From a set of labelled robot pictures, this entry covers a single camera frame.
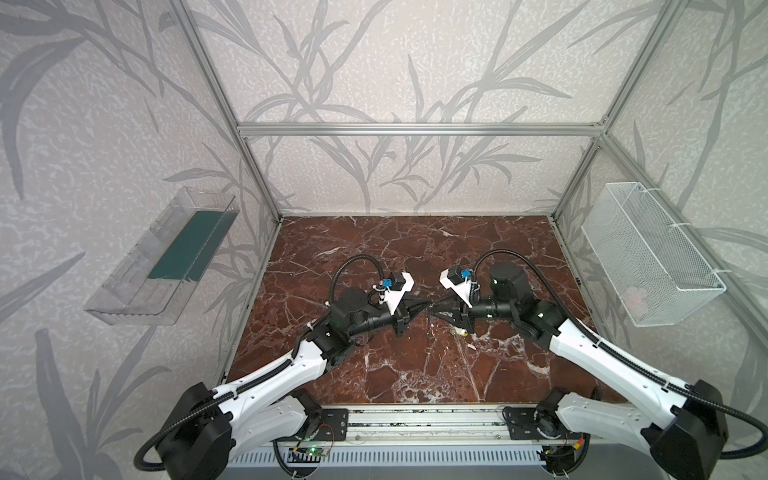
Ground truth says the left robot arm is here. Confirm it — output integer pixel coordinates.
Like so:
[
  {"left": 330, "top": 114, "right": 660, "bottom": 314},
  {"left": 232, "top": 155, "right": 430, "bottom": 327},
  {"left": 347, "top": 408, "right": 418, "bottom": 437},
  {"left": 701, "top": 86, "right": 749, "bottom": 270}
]
[{"left": 134, "top": 288, "right": 432, "bottom": 479}]

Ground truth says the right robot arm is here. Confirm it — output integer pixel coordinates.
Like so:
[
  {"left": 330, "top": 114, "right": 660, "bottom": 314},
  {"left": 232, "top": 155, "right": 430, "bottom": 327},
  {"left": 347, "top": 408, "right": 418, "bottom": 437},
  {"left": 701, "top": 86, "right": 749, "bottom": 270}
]
[{"left": 440, "top": 262, "right": 728, "bottom": 479}]

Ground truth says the pink object in basket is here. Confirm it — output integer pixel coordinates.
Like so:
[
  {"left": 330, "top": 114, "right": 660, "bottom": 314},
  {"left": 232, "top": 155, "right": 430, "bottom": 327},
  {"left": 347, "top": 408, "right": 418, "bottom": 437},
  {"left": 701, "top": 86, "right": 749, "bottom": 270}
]
[{"left": 622, "top": 286, "right": 648, "bottom": 309}]

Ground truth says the small circuit board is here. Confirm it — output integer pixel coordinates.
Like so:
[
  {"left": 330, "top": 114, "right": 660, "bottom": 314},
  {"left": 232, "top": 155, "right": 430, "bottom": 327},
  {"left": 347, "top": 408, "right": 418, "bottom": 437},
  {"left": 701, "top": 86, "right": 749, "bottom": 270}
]
[{"left": 290, "top": 445, "right": 332, "bottom": 463}]

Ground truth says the green felt pad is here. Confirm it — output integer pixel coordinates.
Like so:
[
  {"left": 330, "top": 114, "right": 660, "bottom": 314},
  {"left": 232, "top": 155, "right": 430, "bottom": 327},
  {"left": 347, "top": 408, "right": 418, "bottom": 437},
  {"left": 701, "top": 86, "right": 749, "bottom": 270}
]
[{"left": 148, "top": 210, "right": 237, "bottom": 282}]

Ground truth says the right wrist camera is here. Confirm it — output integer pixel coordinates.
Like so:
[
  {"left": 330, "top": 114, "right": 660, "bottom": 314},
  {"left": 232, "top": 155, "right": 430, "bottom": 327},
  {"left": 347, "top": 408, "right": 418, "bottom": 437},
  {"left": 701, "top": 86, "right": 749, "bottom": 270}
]
[{"left": 439, "top": 266, "right": 476, "bottom": 307}]

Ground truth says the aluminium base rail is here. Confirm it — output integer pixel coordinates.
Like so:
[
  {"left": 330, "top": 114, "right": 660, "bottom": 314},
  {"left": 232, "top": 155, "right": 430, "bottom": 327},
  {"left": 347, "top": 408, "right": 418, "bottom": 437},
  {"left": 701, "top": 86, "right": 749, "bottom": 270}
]
[{"left": 212, "top": 393, "right": 680, "bottom": 453}]

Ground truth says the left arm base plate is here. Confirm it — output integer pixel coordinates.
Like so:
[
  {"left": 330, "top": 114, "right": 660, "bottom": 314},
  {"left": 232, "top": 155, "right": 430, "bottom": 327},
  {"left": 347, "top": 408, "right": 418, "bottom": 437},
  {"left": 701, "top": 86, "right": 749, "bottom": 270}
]
[{"left": 297, "top": 408, "right": 350, "bottom": 442}]

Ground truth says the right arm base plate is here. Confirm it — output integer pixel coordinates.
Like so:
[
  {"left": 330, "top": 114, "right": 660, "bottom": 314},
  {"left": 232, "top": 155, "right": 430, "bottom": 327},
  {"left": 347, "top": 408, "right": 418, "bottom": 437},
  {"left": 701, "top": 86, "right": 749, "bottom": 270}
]
[{"left": 501, "top": 406, "right": 583, "bottom": 444}]

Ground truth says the white wire mesh basket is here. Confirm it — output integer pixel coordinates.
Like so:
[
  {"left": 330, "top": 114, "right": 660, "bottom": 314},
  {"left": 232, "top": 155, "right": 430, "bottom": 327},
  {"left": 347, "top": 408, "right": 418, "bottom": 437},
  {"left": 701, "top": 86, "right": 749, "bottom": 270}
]
[{"left": 582, "top": 182, "right": 727, "bottom": 327}]

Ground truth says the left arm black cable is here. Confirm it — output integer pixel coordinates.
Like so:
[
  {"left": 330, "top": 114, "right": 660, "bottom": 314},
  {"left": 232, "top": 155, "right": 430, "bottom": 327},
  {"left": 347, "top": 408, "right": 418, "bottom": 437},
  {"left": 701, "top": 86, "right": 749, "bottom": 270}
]
[{"left": 133, "top": 254, "right": 386, "bottom": 473}]

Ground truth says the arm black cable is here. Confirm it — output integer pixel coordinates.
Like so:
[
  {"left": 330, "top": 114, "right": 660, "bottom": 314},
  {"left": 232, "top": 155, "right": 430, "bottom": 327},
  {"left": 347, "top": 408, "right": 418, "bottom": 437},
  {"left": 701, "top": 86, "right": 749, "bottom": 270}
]
[
  {"left": 470, "top": 248, "right": 768, "bottom": 461},
  {"left": 133, "top": 254, "right": 386, "bottom": 473}
]

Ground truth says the clear plastic wall bin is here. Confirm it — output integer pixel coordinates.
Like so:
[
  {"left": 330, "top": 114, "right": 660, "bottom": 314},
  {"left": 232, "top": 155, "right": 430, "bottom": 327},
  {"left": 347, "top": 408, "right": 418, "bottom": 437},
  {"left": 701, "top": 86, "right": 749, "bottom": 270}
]
[{"left": 84, "top": 187, "right": 240, "bottom": 326}]

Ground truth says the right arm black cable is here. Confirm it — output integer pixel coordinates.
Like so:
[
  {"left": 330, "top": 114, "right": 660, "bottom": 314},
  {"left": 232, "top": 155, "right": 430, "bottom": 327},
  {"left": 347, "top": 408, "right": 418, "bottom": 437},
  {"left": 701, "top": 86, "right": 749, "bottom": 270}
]
[{"left": 470, "top": 248, "right": 768, "bottom": 461}]

